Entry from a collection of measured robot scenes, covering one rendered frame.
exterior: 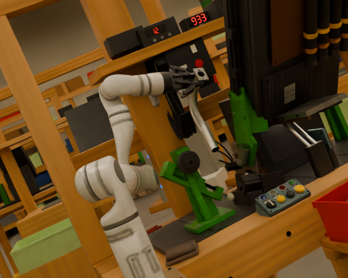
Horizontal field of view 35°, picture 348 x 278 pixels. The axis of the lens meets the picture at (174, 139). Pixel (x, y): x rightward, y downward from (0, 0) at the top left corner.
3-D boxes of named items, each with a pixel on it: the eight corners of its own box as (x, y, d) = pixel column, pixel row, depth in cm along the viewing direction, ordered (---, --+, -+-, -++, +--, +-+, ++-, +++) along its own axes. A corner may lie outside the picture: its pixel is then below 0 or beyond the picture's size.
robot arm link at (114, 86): (148, 69, 176) (139, 78, 184) (103, 73, 170) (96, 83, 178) (153, 90, 175) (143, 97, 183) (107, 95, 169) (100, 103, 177)
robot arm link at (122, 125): (109, 122, 180) (133, 113, 178) (132, 199, 176) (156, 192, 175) (100, 119, 171) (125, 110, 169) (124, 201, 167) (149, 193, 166)
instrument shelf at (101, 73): (302, -5, 221) (299, -15, 220) (101, 76, 195) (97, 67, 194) (274, 11, 245) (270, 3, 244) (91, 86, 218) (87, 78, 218)
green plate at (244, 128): (273, 145, 185) (263, 84, 185) (251, 148, 183) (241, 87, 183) (258, 146, 196) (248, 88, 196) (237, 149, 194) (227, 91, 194)
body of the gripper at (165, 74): (164, 85, 177) (190, 83, 181) (156, 66, 182) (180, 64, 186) (159, 100, 183) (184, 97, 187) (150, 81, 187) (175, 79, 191)
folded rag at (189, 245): (166, 267, 154) (162, 258, 154) (168, 258, 162) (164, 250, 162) (199, 254, 153) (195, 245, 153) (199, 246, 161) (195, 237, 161)
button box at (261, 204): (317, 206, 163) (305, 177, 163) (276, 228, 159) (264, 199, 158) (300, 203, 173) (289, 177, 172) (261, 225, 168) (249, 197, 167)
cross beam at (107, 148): (340, 58, 249) (332, 40, 248) (79, 179, 211) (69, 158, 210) (333, 60, 254) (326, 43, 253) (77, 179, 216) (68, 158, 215)
